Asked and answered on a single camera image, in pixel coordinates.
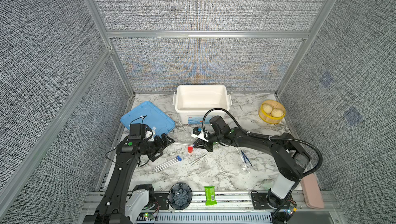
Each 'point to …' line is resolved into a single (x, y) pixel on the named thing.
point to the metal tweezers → (198, 159)
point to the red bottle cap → (190, 149)
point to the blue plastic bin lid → (154, 118)
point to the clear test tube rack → (182, 130)
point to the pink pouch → (312, 193)
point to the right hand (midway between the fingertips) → (194, 143)
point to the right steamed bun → (277, 113)
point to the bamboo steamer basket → (267, 117)
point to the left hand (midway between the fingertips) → (169, 145)
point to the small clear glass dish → (245, 168)
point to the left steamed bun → (267, 108)
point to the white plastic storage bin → (192, 101)
